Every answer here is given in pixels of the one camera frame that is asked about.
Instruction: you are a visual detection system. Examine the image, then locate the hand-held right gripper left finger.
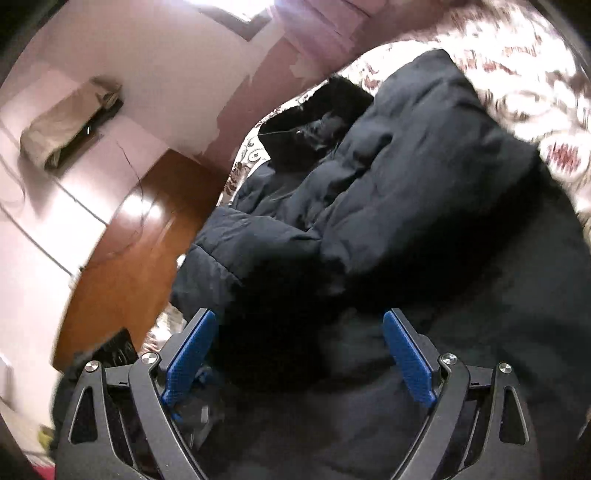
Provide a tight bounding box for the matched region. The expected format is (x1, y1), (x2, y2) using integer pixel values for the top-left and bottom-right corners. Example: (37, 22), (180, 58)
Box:
(54, 308), (219, 480)

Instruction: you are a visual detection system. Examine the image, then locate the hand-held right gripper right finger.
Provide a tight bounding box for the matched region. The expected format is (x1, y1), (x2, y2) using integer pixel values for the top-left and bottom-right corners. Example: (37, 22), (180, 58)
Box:
(382, 308), (539, 480)

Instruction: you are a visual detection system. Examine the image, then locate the black padded jacket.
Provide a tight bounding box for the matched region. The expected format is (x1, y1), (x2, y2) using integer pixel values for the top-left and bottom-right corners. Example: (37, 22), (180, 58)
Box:
(51, 48), (591, 480)

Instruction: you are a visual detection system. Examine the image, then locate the brown wooden headboard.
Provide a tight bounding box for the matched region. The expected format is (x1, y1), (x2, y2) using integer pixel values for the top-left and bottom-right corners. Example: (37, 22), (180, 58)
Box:
(51, 150), (232, 374)

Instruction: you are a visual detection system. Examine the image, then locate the beige cloth cover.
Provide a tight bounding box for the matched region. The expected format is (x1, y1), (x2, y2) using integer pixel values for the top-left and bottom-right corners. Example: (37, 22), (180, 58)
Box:
(21, 76), (122, 169)

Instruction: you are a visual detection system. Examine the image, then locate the floral patterned bedspread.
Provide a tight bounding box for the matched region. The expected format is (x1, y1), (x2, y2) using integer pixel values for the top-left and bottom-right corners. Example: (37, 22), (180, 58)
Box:
(139, 0), (591, 356)

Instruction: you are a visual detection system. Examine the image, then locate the window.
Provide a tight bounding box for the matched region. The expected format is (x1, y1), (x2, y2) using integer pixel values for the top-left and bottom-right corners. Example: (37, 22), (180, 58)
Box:
(194, 0), (287, 42)

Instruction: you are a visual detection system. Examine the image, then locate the black wall-mounted device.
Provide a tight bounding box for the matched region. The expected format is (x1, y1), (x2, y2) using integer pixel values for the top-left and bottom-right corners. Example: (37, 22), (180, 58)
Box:
(55, 95), (124, 172)

